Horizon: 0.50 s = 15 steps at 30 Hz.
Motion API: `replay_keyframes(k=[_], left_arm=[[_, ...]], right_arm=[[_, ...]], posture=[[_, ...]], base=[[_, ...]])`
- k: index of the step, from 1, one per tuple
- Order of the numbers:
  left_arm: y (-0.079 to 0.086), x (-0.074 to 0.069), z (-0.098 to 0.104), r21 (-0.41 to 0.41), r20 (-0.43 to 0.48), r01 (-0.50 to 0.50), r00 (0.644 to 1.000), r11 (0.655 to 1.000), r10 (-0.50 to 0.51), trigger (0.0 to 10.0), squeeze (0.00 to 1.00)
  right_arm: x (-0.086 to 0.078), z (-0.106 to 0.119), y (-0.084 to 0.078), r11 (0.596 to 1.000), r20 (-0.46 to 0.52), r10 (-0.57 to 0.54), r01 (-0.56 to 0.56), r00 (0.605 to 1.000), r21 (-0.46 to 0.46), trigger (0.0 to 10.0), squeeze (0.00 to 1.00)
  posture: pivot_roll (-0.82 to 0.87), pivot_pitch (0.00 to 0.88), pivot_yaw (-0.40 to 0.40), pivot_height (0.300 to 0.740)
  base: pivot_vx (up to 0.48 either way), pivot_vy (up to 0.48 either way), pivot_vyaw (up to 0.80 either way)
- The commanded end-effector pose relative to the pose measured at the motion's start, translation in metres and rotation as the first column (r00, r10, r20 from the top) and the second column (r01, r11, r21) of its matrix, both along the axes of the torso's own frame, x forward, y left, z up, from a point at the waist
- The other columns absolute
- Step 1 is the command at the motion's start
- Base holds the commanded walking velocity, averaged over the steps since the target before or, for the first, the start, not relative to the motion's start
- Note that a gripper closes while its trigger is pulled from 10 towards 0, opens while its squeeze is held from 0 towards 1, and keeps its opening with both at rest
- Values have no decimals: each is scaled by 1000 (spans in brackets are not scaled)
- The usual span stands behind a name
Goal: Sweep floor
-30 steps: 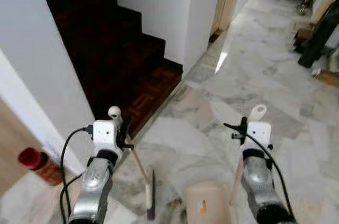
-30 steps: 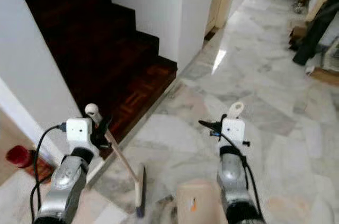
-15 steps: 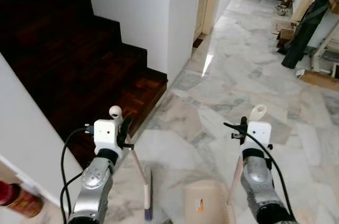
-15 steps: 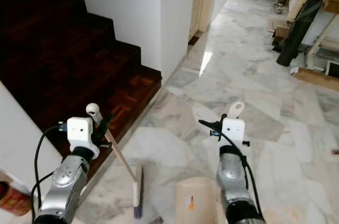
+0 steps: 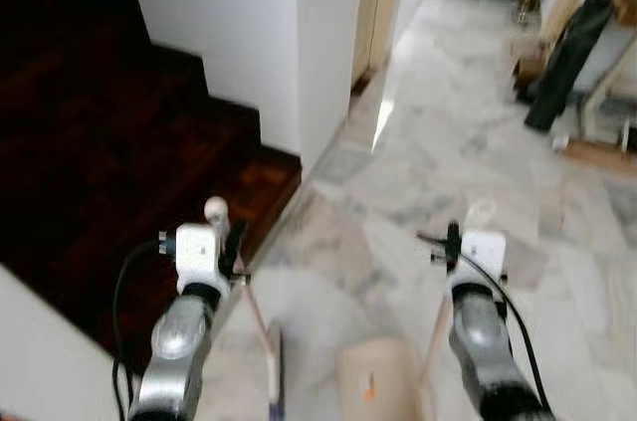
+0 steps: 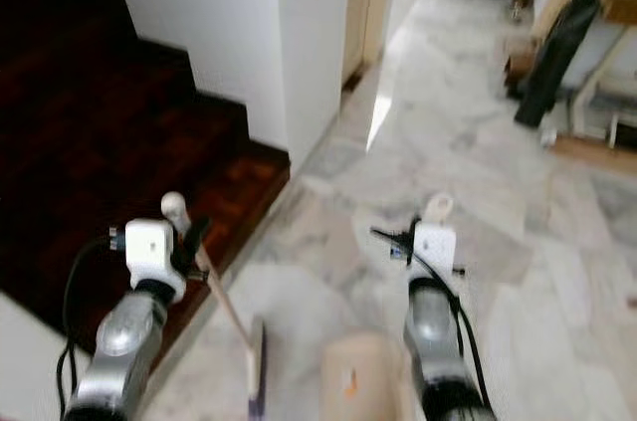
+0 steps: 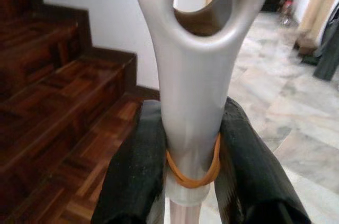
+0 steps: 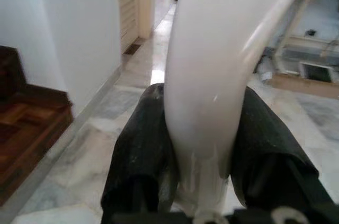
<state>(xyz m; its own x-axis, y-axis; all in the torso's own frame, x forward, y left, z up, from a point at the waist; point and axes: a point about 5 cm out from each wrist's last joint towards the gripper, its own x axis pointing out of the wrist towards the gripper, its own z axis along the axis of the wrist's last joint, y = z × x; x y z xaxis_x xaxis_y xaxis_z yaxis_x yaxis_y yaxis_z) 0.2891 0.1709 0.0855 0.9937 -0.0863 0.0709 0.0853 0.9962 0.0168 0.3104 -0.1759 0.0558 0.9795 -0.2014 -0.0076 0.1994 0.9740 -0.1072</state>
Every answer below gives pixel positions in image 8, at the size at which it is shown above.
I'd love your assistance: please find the beige louvered door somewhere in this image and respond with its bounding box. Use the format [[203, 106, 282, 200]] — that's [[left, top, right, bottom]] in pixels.
[[115, 0, 155, 56]]

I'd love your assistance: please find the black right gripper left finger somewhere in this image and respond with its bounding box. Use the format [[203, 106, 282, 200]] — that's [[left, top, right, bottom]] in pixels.
[[102, 83, 183, 224]]

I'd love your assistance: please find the wooden sewing machine table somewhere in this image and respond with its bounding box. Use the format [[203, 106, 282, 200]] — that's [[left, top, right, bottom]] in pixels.
[[272, 0, 339, 77]]

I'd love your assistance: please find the white-framed black panel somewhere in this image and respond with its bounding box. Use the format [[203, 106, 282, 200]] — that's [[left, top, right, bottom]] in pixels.
[[298, 60, 334, 84]]

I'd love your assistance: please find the long wooden plank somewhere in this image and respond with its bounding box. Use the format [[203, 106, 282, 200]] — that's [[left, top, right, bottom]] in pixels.
[[266, 71, 339, 101]]

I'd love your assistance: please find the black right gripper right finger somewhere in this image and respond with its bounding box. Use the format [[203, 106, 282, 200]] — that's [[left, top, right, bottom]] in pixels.
[[229, 87, 336, 224]]

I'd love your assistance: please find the beige long-handled dustpan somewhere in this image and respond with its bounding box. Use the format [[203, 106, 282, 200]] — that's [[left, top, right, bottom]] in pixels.
[[163, 0, 308, 224]]

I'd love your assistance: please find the dark wooden staircase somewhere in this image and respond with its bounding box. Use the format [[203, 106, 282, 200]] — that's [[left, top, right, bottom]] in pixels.
[[0, 44, 74, 207]]

